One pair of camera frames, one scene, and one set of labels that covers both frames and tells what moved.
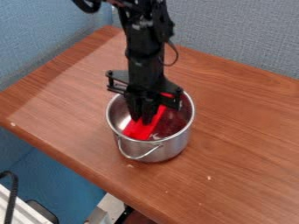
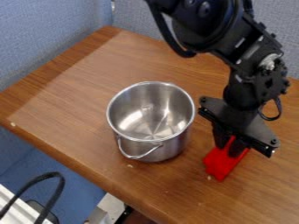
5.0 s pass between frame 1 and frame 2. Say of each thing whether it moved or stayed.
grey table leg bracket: stayed
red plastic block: moved
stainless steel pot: stayed
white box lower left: stayed
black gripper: moved
